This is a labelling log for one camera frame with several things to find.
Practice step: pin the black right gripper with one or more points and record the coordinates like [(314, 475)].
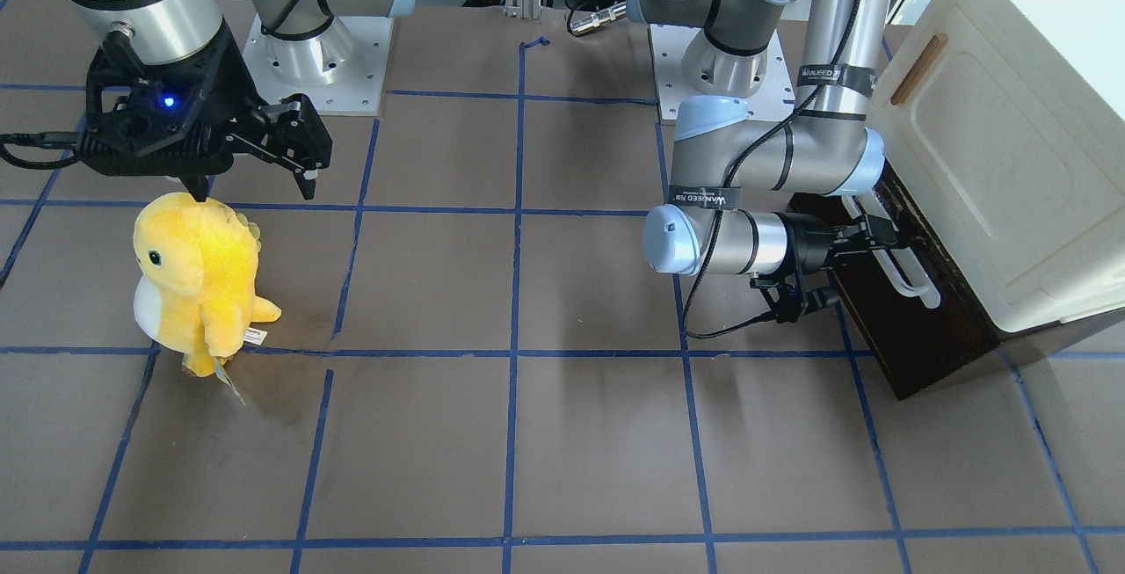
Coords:
[(230, 80)]

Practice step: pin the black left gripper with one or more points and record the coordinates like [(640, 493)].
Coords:
[(807, 242)]

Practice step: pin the wooden drawer with white handle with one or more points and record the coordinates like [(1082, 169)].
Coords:
[(905, 266)]

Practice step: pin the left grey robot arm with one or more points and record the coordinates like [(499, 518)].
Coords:
[(722, 147)]

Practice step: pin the yellow plush dinosaur toy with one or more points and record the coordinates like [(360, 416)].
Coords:
[(197, 295)]

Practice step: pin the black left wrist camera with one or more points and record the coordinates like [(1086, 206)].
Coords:
[(787, 302)]

